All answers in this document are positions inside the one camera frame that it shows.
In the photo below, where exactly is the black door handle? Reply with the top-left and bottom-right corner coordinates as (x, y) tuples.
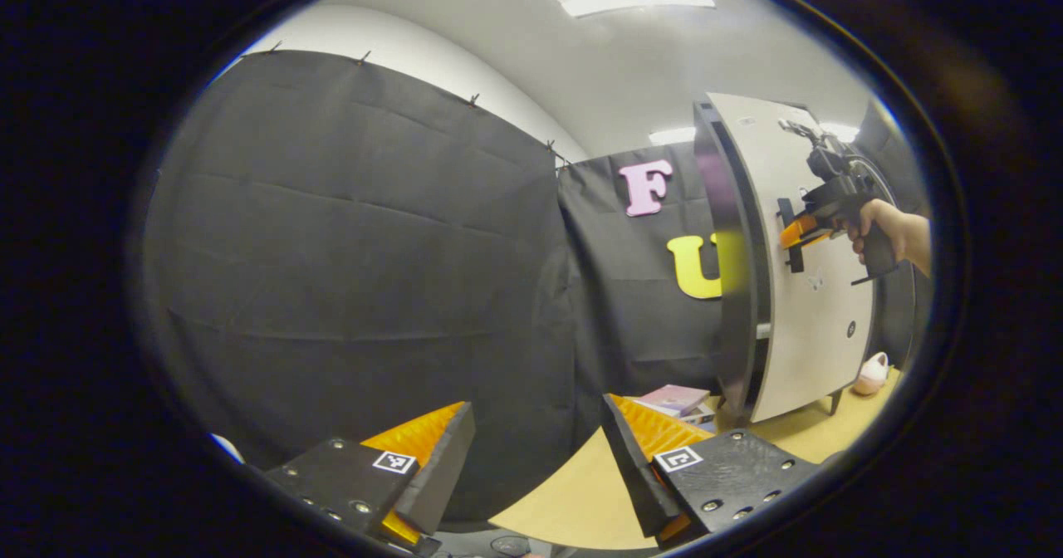
(776, 198), (806, 275)

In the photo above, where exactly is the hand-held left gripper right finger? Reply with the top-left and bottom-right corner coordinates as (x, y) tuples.
(600, 394), (823, 552)

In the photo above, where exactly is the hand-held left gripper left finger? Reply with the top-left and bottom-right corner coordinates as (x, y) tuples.
(264, 400), (476, 556)

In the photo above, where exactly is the black backdrop cloth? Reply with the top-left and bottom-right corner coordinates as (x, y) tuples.
(141, 50), (927, 526)

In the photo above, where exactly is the pink plush toy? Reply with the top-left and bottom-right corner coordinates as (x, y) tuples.
(854, 352), (889, 397)

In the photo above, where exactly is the grey cabinet door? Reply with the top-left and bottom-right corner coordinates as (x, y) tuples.
(706, 91), (879, 424)

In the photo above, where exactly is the dark grey cabinet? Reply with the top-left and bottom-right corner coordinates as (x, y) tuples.
(692, 100), (845, 426)

